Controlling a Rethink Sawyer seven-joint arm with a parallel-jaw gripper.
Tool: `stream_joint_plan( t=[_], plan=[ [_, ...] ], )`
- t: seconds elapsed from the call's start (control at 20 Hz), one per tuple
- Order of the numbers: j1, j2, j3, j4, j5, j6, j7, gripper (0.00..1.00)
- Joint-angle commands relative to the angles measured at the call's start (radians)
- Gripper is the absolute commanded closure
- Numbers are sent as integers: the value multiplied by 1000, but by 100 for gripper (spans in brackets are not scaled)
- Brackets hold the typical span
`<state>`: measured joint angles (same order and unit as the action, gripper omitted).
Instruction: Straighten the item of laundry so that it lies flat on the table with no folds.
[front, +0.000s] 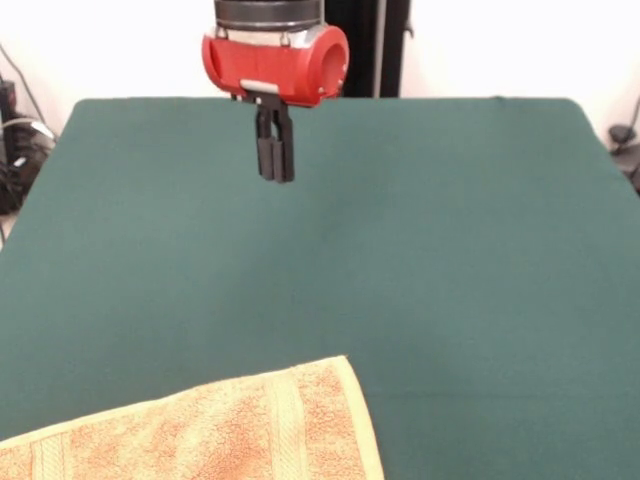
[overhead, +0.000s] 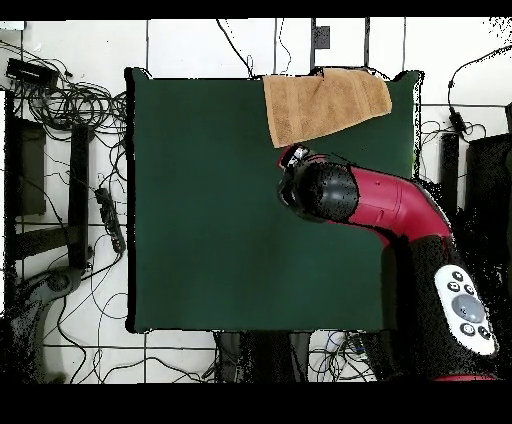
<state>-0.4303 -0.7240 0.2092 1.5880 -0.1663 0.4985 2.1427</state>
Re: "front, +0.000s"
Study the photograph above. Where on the dark green table cloth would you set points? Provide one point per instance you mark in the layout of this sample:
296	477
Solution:
400	250

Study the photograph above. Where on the tan terry towel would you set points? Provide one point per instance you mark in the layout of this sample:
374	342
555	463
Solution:
200	430

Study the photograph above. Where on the black rounded device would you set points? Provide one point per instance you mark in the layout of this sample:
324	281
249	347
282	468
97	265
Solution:
621	135

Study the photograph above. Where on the black plug adapter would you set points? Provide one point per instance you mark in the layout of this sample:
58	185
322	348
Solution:
7	95

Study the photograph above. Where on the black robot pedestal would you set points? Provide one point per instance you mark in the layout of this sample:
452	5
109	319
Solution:
375	50

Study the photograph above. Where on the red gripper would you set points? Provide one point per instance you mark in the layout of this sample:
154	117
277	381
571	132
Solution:
260	65

